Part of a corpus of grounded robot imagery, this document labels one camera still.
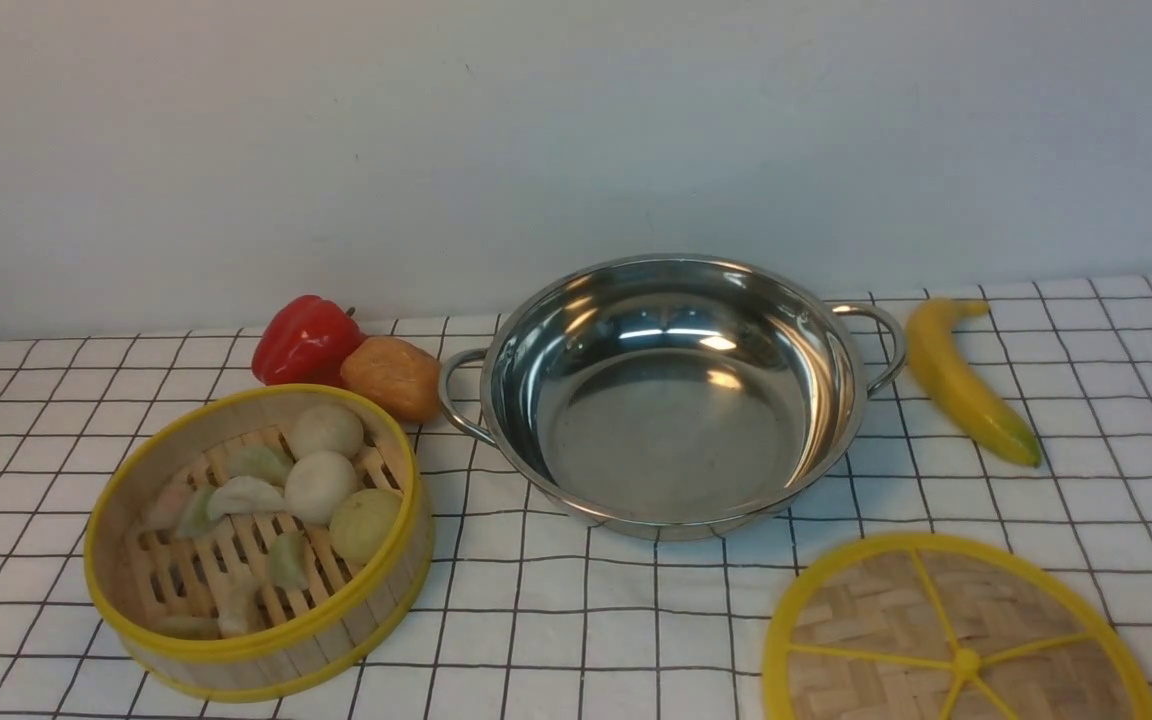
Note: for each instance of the yellow-rimmed bamboo steamer lid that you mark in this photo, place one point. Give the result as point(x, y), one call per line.
point(923, 626)

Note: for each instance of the pink dumpling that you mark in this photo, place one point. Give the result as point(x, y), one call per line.
point(165, 511)

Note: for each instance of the red bell pepper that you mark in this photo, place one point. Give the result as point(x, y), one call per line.
point(306, 342)

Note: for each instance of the stainless steel pot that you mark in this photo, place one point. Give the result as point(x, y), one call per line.
point(674, 397)

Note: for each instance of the white dumpling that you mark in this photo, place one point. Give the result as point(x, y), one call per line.
point(237, 610)
point(245, 495)

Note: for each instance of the white steamed bun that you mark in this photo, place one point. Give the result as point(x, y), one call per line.
point(326, 427)
point(317, 484)

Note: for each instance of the yellow-rimmed bamboo steamer basket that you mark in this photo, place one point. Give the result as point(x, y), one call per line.
point(157, 593)

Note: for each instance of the yellow steamed bun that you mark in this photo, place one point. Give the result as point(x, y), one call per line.
point(361, 524)

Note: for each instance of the white checkered tablecloth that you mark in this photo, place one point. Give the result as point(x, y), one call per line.
point(526, 615)

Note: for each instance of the brown bread roll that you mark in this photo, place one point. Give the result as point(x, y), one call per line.
point(401, 378)

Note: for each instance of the yellow banana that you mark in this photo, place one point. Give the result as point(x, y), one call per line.
point(956, 389)

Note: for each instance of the green dumpling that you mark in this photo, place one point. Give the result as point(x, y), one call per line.
point(195, 520)
point(286, 564)
point(269, 464)

